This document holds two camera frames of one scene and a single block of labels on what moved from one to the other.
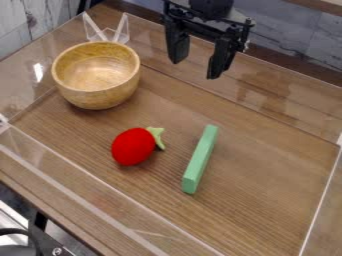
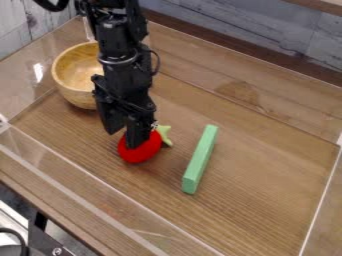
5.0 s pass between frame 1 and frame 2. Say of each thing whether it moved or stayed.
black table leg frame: stayed
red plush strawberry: moved
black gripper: moved
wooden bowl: stayed
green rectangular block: stayed
